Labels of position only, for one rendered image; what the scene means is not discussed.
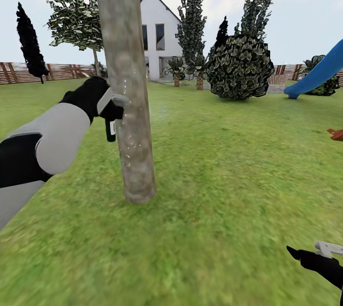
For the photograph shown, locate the pesticide atomizer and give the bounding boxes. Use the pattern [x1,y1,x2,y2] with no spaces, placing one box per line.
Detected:
[105,118,116,142]

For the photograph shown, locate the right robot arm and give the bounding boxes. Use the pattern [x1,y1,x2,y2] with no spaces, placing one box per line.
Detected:
[287,241,343,306]

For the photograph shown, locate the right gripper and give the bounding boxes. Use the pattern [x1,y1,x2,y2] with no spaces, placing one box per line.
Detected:
[287,246,340,281]

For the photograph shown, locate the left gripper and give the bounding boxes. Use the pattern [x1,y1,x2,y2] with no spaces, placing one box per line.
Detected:
[99,104,124,119]

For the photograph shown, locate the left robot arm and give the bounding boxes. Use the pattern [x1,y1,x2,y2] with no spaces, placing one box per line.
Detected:
[0,77,130,231]

